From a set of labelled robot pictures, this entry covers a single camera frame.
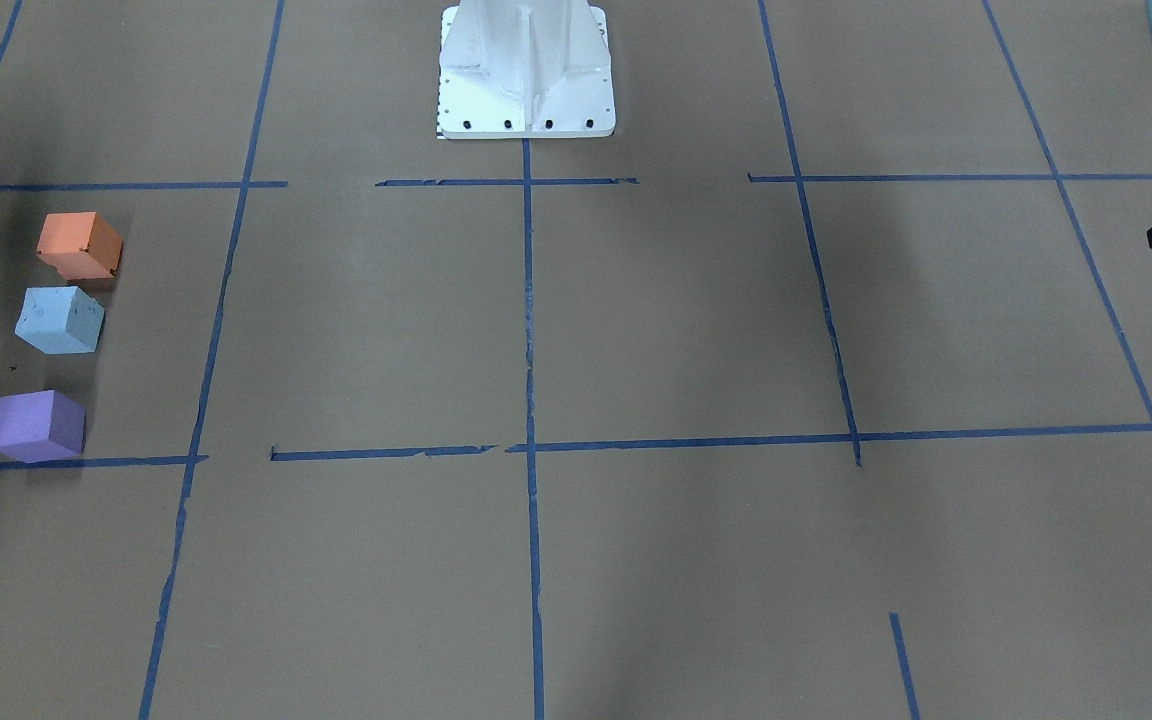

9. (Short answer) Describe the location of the light blue foam block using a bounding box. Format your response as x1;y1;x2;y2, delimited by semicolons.
14;286;105;355

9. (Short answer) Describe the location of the orange foam block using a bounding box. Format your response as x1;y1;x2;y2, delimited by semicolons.
35;211;124;281

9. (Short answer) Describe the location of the purple foam block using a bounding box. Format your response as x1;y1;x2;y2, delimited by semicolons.
0;389;86;464

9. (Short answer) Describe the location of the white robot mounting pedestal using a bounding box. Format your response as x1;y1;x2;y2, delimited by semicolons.
435;1;617;141

